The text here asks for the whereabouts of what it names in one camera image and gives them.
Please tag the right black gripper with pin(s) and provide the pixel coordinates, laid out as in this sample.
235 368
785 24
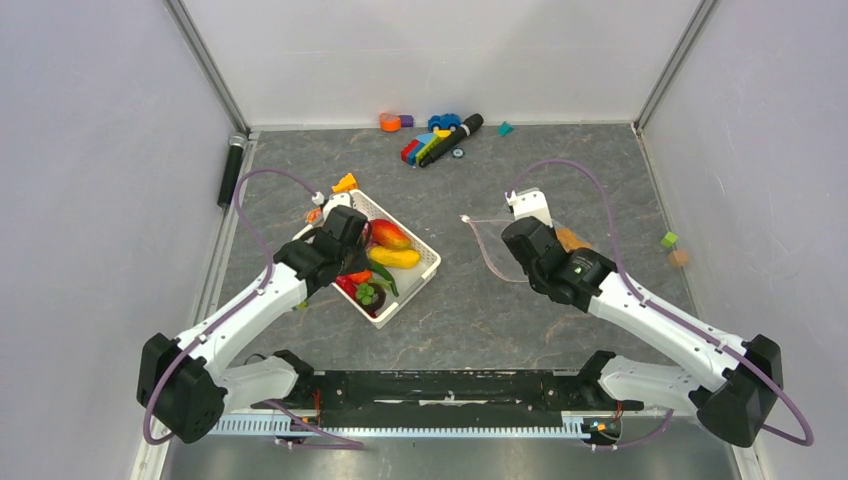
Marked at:
550 231

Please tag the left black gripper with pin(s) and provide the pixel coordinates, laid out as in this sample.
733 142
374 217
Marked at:
361 262

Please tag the red yellow toy mango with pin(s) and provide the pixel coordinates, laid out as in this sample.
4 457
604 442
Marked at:
387 234

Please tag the clear zip top bag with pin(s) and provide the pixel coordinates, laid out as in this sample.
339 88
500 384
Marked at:
495 253

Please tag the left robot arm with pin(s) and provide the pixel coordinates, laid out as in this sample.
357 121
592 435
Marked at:
187 383

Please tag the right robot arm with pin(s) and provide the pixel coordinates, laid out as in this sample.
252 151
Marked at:
719 377

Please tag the red toy chili pepper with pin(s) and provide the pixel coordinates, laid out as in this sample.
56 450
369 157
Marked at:
348 286

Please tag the orange toy carrot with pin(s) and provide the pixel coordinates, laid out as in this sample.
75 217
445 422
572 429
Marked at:
360 277

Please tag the orange toy peeled tangerine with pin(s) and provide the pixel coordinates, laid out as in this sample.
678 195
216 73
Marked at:
314 216

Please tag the yellow toy fruit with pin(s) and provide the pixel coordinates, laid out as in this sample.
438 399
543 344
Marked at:
394 258

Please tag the orange toy building block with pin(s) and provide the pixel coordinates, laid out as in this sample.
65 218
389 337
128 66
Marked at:
346 184

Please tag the white perforated plastic basket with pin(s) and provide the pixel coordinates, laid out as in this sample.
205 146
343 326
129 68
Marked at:
409 281

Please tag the multicolour toy block stack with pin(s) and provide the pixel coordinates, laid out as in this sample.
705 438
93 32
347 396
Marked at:
413 152

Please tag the green toy cube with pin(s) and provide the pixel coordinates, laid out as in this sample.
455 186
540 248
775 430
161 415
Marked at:
670 240

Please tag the brown toy ball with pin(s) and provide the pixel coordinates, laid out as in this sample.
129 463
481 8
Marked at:
678 258

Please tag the teal toy block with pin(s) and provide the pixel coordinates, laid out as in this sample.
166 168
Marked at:
505 128

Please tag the blue toy car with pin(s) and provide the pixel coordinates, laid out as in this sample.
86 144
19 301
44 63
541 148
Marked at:
447 121

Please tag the black microphone on table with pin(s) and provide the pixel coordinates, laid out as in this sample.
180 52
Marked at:
444 145

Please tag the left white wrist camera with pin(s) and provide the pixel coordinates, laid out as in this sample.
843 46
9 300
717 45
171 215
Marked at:
335 200

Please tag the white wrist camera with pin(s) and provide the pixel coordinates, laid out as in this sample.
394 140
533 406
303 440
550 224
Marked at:
529 203
335 200

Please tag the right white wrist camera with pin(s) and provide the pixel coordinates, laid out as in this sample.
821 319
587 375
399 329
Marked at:
529 203

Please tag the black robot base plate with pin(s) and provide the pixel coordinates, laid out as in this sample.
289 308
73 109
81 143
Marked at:
445 398

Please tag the black microphone by wall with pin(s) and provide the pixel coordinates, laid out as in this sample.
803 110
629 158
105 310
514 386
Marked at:
237 143

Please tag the white slotted cable duct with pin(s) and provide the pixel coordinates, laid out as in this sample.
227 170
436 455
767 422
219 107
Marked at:
277 424

